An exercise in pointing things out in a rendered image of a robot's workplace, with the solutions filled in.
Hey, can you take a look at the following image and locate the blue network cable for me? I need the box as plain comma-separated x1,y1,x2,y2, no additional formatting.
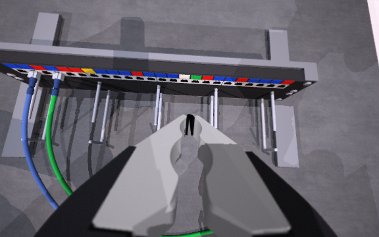
22,87,59,210

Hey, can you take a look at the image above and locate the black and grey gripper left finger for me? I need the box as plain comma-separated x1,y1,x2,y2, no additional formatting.
34,113,190,237

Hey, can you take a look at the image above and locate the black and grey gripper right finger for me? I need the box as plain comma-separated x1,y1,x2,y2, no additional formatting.
189,113,338,237

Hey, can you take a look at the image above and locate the green patch cord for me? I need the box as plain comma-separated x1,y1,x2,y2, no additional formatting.
46,88,213,237

